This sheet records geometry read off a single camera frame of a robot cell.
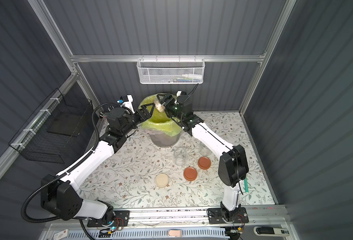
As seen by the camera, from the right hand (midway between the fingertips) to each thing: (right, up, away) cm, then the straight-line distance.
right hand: (159, 99), depth 76 cm
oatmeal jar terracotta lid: (+11, -33, +20) cm, 40 cm away
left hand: (-3, -5, -4) cm, 7 cm away
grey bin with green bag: (+1, -18, +7) cm, 19 cm away
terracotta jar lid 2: (+17, -43, +14) cm, 48 cm away
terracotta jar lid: (+25, -37, +16) cm, 48 cm away
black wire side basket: (-54, -18, -4) cm, 57 cm away
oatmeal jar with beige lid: (-1, -4, -1) cm, 4 cm away
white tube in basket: (+18, +18, +18) cm, 31 cm away
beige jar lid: (0, -45, +9) cm, 46 cm away
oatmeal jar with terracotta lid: (+28, -31, +25) cm, 49 cm away
